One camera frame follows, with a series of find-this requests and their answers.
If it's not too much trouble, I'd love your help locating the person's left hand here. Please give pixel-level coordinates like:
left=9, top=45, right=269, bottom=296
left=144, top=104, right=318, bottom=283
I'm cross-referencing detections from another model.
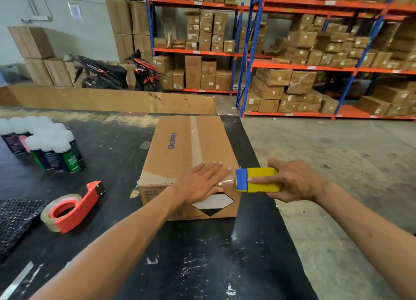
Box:
left=171, top=161, right=232, bottom=209

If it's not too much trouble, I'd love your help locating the person's right hand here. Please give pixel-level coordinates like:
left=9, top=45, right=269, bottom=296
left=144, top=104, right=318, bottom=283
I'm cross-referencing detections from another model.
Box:
left=248, top=158, right=329, bottom=204

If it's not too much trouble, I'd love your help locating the yellow and blue tape dispenser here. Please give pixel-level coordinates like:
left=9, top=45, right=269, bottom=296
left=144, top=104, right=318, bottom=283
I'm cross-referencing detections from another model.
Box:
left=235, top=167, right=283, bottom=193

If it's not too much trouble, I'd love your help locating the brown cardboard box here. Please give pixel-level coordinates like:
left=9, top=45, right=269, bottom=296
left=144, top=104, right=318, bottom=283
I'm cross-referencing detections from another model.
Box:
left=138, top=115, right=242, bottom=222

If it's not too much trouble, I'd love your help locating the person's right forearm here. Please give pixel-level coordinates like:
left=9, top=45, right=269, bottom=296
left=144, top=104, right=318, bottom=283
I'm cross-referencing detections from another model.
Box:
left=315, top=181, right=416, bottom=300

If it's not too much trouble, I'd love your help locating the person's left forearm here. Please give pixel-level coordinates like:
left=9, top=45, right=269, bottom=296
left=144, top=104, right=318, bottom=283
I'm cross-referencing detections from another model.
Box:
left=29, top=186, right=182, bottom=300

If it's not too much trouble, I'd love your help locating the group of stored cardboard boxes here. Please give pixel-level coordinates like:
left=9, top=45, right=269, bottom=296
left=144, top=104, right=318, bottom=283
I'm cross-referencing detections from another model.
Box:
left=244, top=0, right=416, bottom=116
left=148, top=0, right=240, bottom=91

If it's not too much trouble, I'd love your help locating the red and black motor scooter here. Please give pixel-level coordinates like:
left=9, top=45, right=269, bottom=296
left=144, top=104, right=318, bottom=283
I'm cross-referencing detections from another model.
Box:
left=124, top=49, right=163, bottom=92

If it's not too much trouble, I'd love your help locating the narrow blue and orange rack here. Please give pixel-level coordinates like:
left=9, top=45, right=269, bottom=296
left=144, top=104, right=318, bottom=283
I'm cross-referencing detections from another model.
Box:
left=145, top=0, right=245, bottom=96

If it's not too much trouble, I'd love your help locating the red tape dispenser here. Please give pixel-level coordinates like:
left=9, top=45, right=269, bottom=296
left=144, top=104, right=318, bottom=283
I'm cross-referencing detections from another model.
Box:
left=50, top=181, right=106, bottom=235

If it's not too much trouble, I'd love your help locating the long flat cardboard sheet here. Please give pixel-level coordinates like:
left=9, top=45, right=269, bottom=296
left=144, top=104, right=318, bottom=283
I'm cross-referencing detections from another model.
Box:
left=0, top=85, right=218, bottom=115

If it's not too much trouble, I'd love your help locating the wide blue and orange rack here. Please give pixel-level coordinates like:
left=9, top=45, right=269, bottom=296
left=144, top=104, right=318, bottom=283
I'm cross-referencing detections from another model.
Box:
left=236, top=0, right=416, bottom=121

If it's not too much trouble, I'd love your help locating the tall cardboard box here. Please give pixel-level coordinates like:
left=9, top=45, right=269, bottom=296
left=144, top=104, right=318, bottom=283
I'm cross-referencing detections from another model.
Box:
left=105, top=0, right=132, bottom=35
left=113, top=34, right=135, bottom=63
left=129, top=0, right=150, bottom=36
left=133, top=34, right=153, bottom=62

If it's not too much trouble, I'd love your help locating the group of white-capped spray cans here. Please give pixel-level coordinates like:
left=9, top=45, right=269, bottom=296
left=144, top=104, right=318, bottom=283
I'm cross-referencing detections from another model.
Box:
left=0, top=116, right=86, bottom=174

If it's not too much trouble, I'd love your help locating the clear packing tape roll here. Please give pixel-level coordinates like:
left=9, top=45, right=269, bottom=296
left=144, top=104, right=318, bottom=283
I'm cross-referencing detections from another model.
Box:
left=41, top=194, right=83, bottom=233

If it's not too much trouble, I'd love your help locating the white paper notice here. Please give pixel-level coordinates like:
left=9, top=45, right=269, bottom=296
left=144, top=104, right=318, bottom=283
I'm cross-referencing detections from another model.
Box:
left=68, top=2, right=84, bottom=21

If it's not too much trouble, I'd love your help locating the clear tape strip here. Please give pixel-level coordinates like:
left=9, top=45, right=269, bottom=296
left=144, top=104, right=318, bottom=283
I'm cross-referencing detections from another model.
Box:
left=0, top=261, right=34, bottom=300

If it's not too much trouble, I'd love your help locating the white wall cable conduit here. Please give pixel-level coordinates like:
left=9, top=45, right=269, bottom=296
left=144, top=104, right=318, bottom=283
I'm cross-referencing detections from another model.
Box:
left=20, top=0, right=108, bottom=23

